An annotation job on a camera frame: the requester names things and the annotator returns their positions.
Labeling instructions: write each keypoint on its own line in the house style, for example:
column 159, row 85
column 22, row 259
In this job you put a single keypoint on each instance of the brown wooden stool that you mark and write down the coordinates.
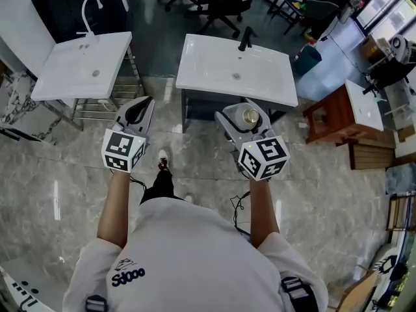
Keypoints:
column 328, row 115

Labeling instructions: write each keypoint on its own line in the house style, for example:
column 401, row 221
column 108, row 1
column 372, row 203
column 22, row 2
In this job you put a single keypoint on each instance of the white washbasin top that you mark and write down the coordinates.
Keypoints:
column 78, row 73

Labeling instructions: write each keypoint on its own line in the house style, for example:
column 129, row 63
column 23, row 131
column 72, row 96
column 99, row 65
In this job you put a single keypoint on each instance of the black framed window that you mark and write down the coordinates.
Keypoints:
column 386, row 5

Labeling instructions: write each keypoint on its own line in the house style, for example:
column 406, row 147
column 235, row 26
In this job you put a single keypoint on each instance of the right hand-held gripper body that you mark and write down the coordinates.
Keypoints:
column 265, row 156

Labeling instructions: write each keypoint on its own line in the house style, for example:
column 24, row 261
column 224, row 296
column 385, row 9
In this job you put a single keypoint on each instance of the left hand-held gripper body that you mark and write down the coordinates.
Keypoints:
column 118, row 148

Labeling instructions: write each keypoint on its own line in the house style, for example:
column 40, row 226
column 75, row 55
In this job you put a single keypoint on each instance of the person's white shoe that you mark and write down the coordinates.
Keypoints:
column 164, row 158
column 188, row 198

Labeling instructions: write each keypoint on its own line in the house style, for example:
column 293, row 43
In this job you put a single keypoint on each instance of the black folding chair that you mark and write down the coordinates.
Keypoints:
column 317, row 13

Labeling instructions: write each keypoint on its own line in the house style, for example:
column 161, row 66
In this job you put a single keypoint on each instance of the metal washbasin rack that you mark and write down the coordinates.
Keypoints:
column 97, row 109

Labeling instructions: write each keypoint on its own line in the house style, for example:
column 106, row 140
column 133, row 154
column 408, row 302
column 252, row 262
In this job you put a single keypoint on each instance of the white curved faucet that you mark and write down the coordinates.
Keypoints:
column 85, row 15

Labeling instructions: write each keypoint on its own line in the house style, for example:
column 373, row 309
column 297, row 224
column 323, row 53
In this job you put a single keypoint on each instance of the white round fan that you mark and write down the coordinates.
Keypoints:
column 401, row 45

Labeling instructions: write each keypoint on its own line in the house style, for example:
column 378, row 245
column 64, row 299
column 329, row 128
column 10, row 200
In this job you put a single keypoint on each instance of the dark grey sink cabinet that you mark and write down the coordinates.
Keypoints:
column 198, row 109

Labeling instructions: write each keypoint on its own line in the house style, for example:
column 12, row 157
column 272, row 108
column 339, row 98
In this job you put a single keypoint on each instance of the black frame shelf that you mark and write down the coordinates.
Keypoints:
column 401, row 211

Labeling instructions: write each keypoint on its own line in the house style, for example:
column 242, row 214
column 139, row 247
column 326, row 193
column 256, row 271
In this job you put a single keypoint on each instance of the white sink counter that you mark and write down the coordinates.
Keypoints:
column 211, row 67

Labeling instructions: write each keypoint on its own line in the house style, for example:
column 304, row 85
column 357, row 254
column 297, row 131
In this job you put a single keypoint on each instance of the person's black trouser leg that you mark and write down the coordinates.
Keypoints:
column 161, row 185

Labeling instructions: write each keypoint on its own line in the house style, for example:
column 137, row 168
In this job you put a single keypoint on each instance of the marble patterned slab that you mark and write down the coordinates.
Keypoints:
column 22, row 109

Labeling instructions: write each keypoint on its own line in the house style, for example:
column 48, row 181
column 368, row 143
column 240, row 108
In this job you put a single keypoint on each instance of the slatted wooden box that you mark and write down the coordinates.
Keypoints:
column 370, row 156

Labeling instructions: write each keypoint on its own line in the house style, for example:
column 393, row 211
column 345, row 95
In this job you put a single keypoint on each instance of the white board with black marks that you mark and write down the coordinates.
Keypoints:
column 35, row 281

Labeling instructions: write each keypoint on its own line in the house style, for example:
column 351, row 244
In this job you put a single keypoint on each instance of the black faucet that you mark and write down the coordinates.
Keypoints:
column 244, row 41

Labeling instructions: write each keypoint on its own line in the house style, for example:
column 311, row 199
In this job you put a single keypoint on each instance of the white stone slab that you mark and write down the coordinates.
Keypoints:
column 364, row 106

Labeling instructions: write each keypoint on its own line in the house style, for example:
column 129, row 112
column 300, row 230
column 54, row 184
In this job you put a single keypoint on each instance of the person's right forearm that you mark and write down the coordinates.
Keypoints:
column 264, row 210

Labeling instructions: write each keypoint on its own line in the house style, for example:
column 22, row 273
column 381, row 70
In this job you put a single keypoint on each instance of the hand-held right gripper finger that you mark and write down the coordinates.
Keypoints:
column 265, row 119
column 226, row 123

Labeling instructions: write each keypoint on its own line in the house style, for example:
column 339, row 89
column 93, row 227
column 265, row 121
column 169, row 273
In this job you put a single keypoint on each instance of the cardboard box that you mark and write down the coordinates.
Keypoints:
column 373, row 47

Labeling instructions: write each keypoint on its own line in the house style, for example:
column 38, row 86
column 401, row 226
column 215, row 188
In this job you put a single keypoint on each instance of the teal waste bin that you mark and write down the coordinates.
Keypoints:
column 307, row 60

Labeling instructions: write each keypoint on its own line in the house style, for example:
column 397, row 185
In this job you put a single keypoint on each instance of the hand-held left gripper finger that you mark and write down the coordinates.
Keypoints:
column 149, row 115
column 125, row 109

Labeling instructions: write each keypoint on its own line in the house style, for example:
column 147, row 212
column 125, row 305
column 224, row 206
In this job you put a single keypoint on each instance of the person's left forearm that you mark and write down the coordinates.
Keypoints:
column 113, row 206

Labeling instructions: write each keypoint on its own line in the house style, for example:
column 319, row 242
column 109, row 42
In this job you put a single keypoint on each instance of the black panel cabinet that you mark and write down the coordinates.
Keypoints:
column 65, row 8

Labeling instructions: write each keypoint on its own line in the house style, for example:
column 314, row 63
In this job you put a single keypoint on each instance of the person's white shirt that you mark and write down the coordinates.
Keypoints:
column 188, row 258

